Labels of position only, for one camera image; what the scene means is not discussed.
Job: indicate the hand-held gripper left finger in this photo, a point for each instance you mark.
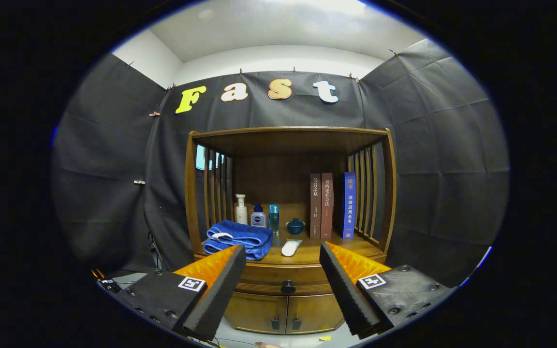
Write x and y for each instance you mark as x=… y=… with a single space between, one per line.
x=220 y=290

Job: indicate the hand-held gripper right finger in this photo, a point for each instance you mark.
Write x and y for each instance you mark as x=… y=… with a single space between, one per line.
x=344 y=290

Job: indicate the clear blue bottle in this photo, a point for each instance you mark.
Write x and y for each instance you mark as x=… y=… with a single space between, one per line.
x=273 y=217

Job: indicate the blue book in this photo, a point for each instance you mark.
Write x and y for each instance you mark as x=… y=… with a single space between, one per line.
x=349 y=208

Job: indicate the wooden countertop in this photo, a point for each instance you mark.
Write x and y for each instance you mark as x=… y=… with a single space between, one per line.
x=307 y=251

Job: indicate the reddish brown book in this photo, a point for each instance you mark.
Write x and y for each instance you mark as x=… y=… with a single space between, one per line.
x=326 y=208

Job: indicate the brown wooden cabinet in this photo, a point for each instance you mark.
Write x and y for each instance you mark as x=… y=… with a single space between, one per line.
x=278 y=183

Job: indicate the white tube with green print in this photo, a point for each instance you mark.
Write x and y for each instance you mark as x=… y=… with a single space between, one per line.
x=290 y=247

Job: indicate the blue lidded tea cup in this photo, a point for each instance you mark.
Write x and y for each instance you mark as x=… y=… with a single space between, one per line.
x=295 y=226

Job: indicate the dark brown book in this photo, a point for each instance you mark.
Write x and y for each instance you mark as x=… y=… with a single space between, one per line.
x=315 y=208

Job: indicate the folded blue towel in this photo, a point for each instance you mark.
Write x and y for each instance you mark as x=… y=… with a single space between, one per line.
x=240 y=237

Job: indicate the brown wooden drawer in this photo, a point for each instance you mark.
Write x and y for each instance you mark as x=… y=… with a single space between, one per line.
x=302 y=275

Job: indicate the wooden cabinet door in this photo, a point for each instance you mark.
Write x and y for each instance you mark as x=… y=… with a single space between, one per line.
x=315 y=311
x=254 y=311

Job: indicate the white bottle with blue cap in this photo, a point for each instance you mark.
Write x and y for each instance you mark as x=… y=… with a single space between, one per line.
x=258 y=220

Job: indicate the white pump bottle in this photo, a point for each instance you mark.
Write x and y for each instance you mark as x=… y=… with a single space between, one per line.
x=241 y=215

